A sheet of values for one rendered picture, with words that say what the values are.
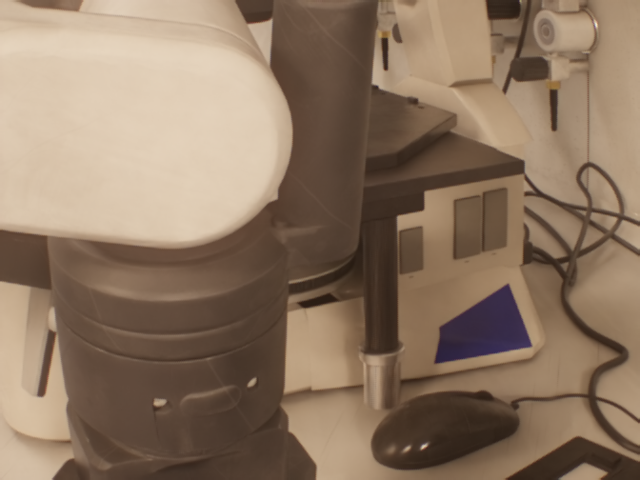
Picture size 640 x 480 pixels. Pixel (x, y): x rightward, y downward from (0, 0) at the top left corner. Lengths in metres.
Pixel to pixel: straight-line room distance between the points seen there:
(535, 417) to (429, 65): 0.32
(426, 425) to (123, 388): 0.38
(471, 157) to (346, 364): 0.20
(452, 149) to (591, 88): 0.57
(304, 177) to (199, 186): 0.06
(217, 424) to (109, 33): 0.15
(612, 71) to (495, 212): 0.45
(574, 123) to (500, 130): 0.48
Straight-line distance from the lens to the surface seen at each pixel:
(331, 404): 0.79
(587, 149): 1.30
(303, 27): 0.32
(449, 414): 0.70
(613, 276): 1.04
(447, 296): 0.82
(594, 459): 0.71
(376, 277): 0.71
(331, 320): 0.78
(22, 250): 0.50
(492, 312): 0.83
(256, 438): 0.39
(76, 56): 0.27
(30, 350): 0.54
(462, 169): 0.68
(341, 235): 0.35
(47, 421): 0.74
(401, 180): 0.65
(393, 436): 0.70
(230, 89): 0.28
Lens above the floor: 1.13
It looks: 20 degrees down
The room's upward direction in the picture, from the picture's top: 2 degrees counter-clockwise
